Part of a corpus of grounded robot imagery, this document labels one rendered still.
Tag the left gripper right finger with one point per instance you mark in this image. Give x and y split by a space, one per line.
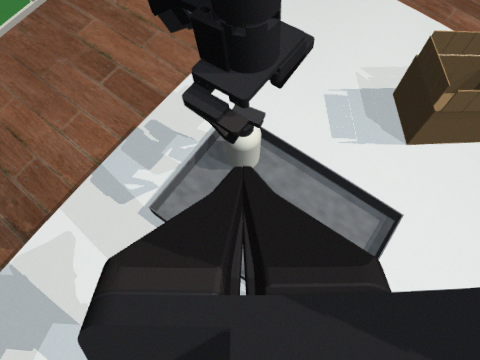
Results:
295 254

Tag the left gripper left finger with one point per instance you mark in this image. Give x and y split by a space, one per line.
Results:
191 251

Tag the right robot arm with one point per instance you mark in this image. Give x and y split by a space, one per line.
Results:
210 37

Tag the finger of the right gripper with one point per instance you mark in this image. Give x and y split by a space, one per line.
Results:
281 84
232 121

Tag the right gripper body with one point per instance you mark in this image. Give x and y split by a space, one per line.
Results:
255 56

